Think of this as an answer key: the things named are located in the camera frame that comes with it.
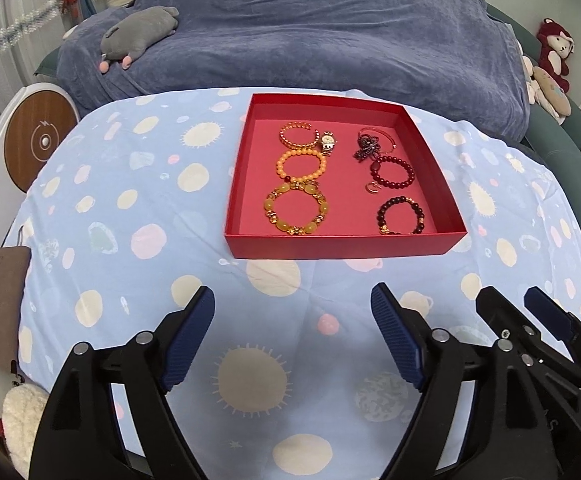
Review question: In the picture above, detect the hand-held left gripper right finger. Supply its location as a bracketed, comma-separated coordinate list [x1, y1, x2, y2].
[371, 282, 571, 480]

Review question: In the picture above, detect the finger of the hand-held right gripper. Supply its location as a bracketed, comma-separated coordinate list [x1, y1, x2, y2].
[475, 286, 581, 396]
[523, 286, 581, 361]

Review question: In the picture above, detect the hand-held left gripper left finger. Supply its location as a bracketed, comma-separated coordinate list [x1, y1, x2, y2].
[28, 285, 216, 480]

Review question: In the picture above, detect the black and gold bead bracelet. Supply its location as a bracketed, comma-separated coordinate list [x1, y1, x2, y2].
[375, 196, 426, 237]

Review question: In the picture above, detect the red jewelry box tray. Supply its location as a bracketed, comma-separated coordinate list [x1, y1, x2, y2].
[223, 92, 469, 261]

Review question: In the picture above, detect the large yellow bead bracelet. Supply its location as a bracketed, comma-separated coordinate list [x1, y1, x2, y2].
[262, 182, 332, 237]

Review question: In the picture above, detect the dark red bead bracelet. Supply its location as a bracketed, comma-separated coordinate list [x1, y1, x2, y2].
[369, 156, 416, 188]

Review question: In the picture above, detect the dark purple beaded bracelet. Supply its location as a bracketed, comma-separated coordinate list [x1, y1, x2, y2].
[353, 135, 384, 162]

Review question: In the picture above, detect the small yellow bead bracelet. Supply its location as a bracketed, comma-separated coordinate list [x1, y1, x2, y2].
[274, 151, 327, 183]

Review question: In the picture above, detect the light blue dotted tablecloth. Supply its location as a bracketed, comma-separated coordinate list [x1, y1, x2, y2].
[8, 87, 581, 480]

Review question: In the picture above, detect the teal sofa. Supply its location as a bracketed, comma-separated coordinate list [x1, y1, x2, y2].
[485, 2, 581, 191]

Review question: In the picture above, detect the brown card tag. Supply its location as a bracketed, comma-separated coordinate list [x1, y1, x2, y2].
[0, 227, 32, 376]

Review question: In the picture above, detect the white fluffy slipper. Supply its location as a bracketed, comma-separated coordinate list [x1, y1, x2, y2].
[1, 384, 50, 480]

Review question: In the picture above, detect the gold beaded bangle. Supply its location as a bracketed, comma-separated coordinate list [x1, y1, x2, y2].
[279, 121, 321, 151]

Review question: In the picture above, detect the round cookie plush cushion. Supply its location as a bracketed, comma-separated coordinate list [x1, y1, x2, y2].
[531, 66, 571, 126]

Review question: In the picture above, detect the cream plush toy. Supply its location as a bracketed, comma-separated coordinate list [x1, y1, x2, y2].
[518, 40, 536, 106]

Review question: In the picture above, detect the white device with wooden disc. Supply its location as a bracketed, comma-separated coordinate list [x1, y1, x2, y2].
[0, 84, 80, 326]

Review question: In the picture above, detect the red monkey plush toy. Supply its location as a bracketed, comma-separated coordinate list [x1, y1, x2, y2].
[537, 17, 575, 93]

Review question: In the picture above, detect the grey mouse plush toy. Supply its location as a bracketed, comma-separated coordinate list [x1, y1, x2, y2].
[99, 6, 180, 73]

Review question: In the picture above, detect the blue grey blanket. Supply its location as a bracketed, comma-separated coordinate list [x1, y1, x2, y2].
[56, 0, 531, 146]

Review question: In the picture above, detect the white sheer curtain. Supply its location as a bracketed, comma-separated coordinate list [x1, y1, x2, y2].
[0, 0, 66, 78]

